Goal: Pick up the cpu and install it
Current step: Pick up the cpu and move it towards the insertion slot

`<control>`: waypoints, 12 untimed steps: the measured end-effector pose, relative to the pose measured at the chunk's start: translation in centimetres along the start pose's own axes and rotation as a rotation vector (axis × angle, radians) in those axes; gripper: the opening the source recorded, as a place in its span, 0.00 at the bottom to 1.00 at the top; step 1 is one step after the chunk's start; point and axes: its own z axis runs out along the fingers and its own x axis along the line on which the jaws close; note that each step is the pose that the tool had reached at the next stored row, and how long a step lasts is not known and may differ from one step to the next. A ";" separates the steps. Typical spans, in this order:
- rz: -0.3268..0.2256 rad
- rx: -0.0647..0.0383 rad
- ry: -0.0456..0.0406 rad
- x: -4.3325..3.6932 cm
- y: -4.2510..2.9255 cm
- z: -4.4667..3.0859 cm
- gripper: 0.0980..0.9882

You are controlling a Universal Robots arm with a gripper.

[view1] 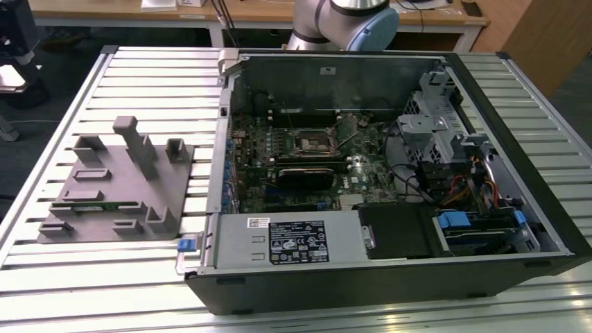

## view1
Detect metal socket cover frame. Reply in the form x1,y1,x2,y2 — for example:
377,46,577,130
331,117,361,153

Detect metal locking lever wire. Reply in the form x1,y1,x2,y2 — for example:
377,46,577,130
280,101,295,131

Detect CPU socket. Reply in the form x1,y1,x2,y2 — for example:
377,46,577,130
287,127,343,156

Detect black graphics card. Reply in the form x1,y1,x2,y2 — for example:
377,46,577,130
272,166,335,191

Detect silver chipset heatsink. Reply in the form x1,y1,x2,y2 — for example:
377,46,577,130
340,194,367,210

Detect green motherboard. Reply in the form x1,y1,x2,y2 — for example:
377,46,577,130
228,110,401,213

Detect silver power supply unit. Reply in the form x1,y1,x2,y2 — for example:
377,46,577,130
203,212,371,271

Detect metal drive cage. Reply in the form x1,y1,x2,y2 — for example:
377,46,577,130
396,71,469,164

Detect black plastic bay cover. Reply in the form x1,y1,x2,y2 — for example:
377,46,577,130
357,203,453,261

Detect grey case hinge block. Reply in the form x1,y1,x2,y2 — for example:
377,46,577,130
216,49,241,76

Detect black PC case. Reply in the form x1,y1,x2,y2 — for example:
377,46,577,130
183,48,592,316

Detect blue disk carrier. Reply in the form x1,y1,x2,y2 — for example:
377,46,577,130
433,210,527,244

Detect green RAM stick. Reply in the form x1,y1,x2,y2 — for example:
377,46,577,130
51,200,140,212

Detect grey parts rack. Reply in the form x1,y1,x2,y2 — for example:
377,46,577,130
35,116,195,246

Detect wooden desk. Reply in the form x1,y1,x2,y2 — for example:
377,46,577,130
27,0,491,53

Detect black office chair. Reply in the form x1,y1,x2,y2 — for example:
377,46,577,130
0,0,52,110

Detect white desk foot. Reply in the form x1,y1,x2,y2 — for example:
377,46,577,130
0,113,20,142

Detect wooden cabinet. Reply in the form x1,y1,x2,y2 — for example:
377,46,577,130
472,0,592,99

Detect yellow orange power wires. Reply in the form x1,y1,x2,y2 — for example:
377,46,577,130
441,155,503,209

